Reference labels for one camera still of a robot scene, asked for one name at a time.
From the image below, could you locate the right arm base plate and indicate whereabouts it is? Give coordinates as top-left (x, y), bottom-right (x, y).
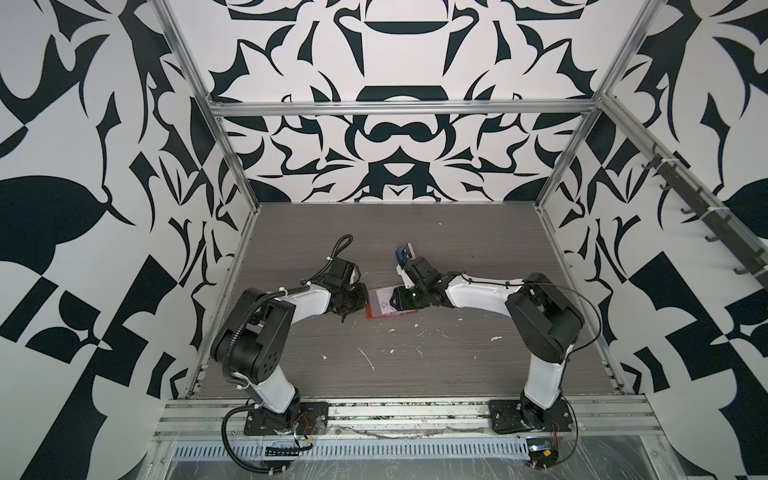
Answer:
top-left (487, 396), bottom-right (573, 435)

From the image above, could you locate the white vented cable duct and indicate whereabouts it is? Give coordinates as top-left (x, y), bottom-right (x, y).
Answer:
top-left (172, 438), bottom-right (529, 462)

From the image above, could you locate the right base electronics board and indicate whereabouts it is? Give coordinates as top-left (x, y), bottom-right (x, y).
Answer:
top-left (525, 437), bottom-right (559, 470)

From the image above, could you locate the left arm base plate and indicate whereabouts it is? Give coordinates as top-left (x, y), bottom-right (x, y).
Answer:
top-left (244, 401), bottom-right (330, 436)

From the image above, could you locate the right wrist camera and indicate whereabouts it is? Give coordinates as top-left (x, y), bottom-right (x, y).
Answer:
top-left (396, 265), bottom-right (414, 289)

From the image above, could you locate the blue card stand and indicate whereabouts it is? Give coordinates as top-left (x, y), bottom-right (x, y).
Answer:
top-left (395, 242), bottom-right (416, 270)

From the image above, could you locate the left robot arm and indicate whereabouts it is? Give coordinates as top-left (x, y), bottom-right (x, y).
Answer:
top-left (210, 258), bottom-right (368, 415)

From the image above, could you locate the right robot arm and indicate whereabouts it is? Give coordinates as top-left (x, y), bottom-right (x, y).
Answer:
top-left (390, 257), bottom-right (585, 411)

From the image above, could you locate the aluminium front rail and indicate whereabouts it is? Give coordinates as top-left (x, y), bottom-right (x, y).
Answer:
top-left (153, 395), bottom-right (663, 440)

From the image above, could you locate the red card holder wallet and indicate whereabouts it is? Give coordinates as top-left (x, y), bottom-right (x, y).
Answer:
top-left (366, 286), bottom-right (415, 320)

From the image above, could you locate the wall hook rail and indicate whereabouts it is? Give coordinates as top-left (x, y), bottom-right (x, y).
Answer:
top-left (643, 142), bottom-right (768, 277)

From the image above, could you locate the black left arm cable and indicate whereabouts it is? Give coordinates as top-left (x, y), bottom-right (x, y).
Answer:
top-left (220, 401), bottom-right (301, 475)

